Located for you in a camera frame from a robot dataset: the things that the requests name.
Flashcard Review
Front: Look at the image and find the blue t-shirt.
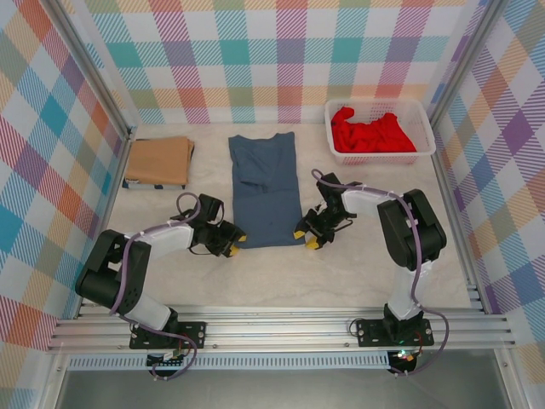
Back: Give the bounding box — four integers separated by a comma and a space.
227, 131, 304, 251

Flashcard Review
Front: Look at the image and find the white plastic basket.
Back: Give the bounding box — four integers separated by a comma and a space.
324, 99, 436, 168

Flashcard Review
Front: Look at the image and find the red t-shirt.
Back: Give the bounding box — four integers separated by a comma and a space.
330, 106, 417, 154

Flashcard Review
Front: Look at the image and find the folded tan t-shirt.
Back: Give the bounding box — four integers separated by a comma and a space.
124, 135, 197, 187

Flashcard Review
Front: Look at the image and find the grey metal panel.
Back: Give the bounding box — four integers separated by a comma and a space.
54, 368, 512, 409

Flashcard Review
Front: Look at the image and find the aluminium mounting rail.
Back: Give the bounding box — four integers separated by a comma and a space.
46, 304, 516, 354

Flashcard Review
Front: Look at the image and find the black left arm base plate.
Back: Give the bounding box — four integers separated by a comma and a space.
129, 321, 209, 351

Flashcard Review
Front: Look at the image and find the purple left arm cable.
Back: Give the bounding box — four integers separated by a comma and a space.
108, 193, 202, 382

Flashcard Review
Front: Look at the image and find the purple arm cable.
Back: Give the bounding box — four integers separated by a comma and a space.
310, 168, 450, 378
108, 193, 202, 382

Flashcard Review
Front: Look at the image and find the aluminium side rail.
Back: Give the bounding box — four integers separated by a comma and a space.
75, 127, 137, 320

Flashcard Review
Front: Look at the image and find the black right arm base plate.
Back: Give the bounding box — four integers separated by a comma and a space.
355, 317, 435, 349

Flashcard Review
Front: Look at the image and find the white slotted cable duct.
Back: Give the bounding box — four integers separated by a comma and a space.
67, 351, 391, 371

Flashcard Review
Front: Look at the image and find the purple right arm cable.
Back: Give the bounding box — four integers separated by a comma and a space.
310, 168, 450, 378

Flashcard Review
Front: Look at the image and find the aluminium frame post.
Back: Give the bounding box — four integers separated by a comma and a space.
427, 0, 510, 129
49, 0, 138, 142

